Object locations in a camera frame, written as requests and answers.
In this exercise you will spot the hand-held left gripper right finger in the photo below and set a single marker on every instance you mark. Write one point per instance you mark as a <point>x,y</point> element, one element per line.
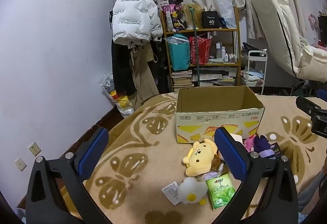
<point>230,155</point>

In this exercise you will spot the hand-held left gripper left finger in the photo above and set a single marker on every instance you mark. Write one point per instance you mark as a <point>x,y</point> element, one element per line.
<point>93,155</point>

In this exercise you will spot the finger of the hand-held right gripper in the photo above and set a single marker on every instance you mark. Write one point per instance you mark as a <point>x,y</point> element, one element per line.
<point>306,104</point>

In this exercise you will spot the clear plastic packet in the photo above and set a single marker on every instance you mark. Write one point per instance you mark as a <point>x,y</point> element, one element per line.
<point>219,166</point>

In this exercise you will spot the pink bear plush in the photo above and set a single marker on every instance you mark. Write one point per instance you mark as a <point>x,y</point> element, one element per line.
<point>249,142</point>

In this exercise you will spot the yellow bear plush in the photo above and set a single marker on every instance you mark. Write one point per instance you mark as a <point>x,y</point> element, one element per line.
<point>200,155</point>

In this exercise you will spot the purple gloves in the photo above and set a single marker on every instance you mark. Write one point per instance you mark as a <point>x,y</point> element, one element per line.
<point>263,146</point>

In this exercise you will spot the printed cardboard box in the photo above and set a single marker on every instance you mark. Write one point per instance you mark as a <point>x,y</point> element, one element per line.
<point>219,121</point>

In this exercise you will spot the green tissue packet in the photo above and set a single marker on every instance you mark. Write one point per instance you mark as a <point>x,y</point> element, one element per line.
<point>219,190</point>

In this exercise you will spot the white fluffy duck plush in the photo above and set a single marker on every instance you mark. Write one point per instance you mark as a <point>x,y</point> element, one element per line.
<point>190,187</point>

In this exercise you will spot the white foam block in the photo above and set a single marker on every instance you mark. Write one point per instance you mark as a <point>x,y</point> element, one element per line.
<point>236,138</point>

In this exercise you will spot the black printed tag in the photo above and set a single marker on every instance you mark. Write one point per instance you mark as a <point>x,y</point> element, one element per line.
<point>275,148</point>

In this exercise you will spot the beige patterned blanket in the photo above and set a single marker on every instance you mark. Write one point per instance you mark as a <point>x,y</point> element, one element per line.
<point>143,142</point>

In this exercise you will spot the plastic bag of toys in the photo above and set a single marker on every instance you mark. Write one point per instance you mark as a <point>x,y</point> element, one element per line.
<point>120,101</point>

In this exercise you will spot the person's grey clothing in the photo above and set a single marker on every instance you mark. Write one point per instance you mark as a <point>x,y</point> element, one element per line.
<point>310,190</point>

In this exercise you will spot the white paper tag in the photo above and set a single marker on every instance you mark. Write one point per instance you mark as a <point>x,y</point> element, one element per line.
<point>170,192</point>

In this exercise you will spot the white trolley cart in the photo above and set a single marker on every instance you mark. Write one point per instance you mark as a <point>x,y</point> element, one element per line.
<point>256,54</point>

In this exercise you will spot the pile of magazines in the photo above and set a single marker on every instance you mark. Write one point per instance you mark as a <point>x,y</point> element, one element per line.
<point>212,77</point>

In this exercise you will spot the white folded mattress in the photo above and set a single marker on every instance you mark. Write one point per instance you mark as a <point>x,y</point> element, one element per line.
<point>278,22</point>

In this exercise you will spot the stack of books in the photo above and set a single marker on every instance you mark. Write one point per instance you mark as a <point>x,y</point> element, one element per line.
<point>182,81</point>

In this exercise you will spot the black hanging garment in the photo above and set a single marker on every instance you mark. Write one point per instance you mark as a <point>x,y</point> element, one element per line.
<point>120,68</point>

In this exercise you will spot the beige hanging trousers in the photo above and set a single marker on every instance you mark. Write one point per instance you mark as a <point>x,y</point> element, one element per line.
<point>143,78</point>

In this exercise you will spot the group of cosmetic bottles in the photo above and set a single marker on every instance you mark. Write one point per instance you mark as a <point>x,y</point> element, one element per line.
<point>222,52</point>

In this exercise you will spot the green pole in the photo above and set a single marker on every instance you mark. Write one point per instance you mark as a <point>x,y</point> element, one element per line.
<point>196,55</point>

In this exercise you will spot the dark hanging clothing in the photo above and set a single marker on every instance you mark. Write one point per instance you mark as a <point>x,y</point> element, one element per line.
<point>161,70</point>

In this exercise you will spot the red patterned bag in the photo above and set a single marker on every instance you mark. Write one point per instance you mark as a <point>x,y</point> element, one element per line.
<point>203,50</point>

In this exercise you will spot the teal bag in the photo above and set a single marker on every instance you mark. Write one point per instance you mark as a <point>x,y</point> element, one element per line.
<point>178,55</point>

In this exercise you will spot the clear plastic bag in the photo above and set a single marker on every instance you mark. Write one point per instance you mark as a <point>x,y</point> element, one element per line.
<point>226,9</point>

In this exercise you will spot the black box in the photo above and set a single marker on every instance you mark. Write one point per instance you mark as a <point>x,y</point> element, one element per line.
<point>211,19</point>

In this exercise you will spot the wooden shelf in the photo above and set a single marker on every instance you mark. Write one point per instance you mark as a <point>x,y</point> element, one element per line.
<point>199,31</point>

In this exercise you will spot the blond wig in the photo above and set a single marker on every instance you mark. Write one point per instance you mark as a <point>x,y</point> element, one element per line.
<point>198,13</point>

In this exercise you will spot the white puffer jacket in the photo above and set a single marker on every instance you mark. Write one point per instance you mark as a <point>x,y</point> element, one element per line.
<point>132,14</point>

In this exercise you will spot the colourful printed bag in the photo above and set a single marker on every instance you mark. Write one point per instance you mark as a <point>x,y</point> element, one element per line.
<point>173,14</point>

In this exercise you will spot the white wall socket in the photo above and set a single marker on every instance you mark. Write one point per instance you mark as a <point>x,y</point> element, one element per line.
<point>34,148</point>
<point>20,164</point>

